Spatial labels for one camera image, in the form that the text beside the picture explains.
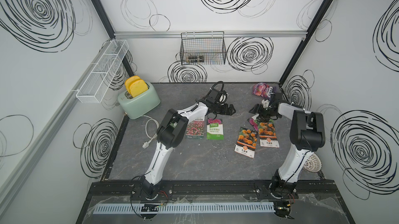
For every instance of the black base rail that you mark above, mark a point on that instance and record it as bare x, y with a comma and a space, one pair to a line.
171, 189

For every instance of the impatiens pink flower packet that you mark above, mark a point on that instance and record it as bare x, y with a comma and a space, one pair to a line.
254, 123

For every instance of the yellow toast slice front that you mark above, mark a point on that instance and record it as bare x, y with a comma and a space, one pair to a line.
138, 87

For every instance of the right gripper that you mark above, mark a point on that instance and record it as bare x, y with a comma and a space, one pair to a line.
259, 108

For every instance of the white wire shelf basket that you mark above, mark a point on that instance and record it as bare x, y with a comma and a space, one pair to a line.
102, 74

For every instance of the purple candy bag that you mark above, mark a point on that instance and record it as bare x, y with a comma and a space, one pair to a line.
263, 90

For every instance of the mixed flowers seed packet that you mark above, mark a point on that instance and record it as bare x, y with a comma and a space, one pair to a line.
196, 129

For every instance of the white slotted cable duct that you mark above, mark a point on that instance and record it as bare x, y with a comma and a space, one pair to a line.
185, 208

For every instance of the aluminium wall rail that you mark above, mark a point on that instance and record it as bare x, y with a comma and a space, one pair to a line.
36, 147
210, 34

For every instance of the yellow toast slice back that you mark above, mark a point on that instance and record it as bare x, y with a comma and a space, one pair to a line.
130, 81

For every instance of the small marigold seed packet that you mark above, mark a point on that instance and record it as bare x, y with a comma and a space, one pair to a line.
267, 135

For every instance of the aluminium wall rail left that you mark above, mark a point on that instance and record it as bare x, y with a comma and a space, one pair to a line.
36, 147

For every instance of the large marigold seed packet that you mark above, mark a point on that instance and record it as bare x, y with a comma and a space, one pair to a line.
246, 142

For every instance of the dark object in basket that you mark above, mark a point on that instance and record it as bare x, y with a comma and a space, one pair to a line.
195, 59

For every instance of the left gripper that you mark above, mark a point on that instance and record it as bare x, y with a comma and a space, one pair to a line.
229, 109

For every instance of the black wire wall basket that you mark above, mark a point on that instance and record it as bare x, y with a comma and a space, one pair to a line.
213, 50

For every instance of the white perforated strainer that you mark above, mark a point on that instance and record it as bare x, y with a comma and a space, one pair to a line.
313, 164

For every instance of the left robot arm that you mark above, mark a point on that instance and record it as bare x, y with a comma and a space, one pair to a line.
172, 130

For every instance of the mint green toaster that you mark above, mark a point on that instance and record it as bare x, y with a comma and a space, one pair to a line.
135, 107

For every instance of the aluminium wall rail back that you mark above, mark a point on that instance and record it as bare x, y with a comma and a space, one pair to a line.
210, 34

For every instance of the yellow toast slice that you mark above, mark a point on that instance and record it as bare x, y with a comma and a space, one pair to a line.
138, 87
130, 81

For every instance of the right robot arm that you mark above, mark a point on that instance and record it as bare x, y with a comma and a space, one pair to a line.
307, 135

